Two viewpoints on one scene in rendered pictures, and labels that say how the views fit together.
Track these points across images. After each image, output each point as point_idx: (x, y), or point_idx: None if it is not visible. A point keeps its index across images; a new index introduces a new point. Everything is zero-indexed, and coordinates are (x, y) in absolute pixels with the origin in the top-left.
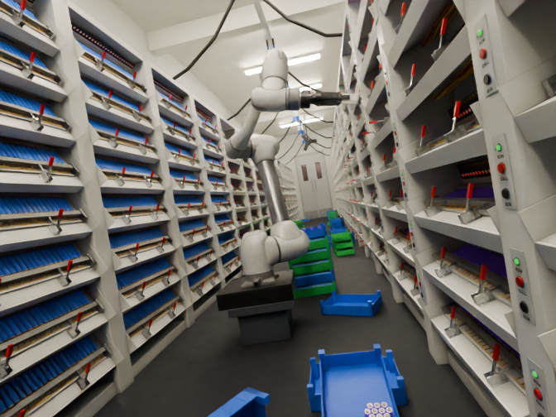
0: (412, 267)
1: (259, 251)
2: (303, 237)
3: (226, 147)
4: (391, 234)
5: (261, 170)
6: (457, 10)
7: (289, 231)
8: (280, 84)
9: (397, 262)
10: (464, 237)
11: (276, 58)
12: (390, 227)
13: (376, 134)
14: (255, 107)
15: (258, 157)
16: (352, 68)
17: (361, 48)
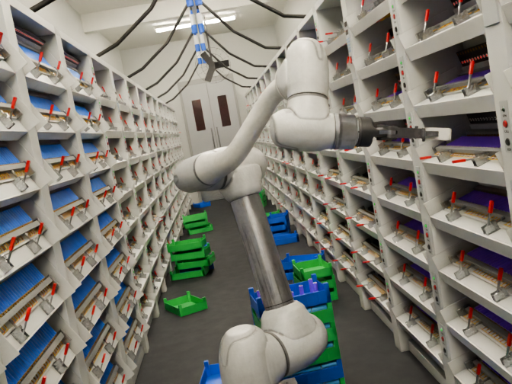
0: (491, 368)
1: (258, 368)
2: (320, 331)
3: (181, 176)
4: (453, 312)
5: (241, 213)
6: None
7: (299, 322)
8: (324, 109)
9: (462, 356)
10: None
11: (314, 59)
12: (451, 301)
13: (442, 160)
14: (279, 144)
15: (236, 190)
16: (378, 19)
17: (409, 3)
